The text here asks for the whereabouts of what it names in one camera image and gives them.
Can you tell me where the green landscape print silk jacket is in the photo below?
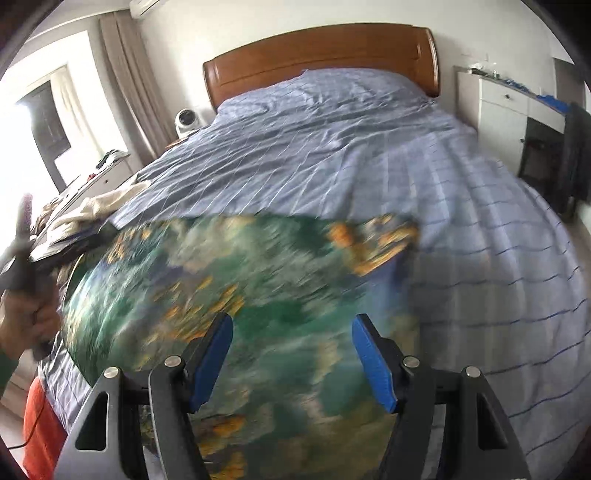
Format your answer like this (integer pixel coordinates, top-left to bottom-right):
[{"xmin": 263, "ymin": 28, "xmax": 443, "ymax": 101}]
[{"xmin": 62, "ymin": 214, "xmax": 420, "ymax": 479}]

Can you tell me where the green sleeved left forearm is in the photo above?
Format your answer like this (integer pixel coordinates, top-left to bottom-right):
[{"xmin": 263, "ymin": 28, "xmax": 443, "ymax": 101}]
[{"xmin": 0, "ymin": 351, "xmax": 18, "ymax": 397}]

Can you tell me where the person's left hand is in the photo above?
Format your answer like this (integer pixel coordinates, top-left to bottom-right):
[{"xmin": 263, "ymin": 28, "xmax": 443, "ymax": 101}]
[{"xmin": 1, "ymin": 280, "xmax": 61, "ymax": 361}]

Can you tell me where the cream knitted blanket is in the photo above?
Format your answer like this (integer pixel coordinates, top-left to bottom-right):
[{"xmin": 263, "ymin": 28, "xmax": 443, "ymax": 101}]
[{"xmin": 46, "ymin": 180, "xmax": 151, "ymax": 241}]

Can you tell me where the beige curtain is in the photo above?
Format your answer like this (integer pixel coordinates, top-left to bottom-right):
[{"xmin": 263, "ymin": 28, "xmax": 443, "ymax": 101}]
[{"xmin": 98, "ymin": 10, "xmax": 175, "ymax": 165}]

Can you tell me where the blue checked duvet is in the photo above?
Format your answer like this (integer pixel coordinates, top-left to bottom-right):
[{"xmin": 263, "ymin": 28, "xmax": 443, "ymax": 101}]
[{"xmin": 40, "ymin": 69, "xmax": 590, "ymax": 479}]

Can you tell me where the white round fan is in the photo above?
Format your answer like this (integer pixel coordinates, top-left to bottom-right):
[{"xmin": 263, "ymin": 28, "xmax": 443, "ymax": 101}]
[{"xmin": 174, "ymin": 108, "xmax": 202, "ymax": 139}]

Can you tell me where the orange fuzzy cloth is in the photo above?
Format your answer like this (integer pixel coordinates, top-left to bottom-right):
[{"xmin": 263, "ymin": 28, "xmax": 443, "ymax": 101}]
[{"xmin": 23, "ymin": 378, "xmax": 67, "ymax": 480}]

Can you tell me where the black chair with jacket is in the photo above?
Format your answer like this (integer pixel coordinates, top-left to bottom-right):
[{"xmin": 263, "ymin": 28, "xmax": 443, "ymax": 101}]
[{"xmin": 553, "ymin": 103, "xmax": 590, "ymax": 215}]

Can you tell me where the white desk with drawers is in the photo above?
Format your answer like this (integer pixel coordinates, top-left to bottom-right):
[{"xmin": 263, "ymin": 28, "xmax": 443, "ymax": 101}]
[{"xmin": 456, "ymin": 69, "xmax": 565, "ymax": 175}]

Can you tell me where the brown wooden headboard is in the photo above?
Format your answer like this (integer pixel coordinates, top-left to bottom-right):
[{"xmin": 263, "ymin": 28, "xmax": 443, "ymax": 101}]
[{"xmin": 204, "ymin": 23, "xmax": 441, "ymax": 109}]

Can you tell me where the white wall air conditioner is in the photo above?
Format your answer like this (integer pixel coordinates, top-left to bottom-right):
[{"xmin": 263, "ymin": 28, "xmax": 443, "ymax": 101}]
[{"xmin": 129, "ymin": 0, "xmax": 159, "ymax": 19}]

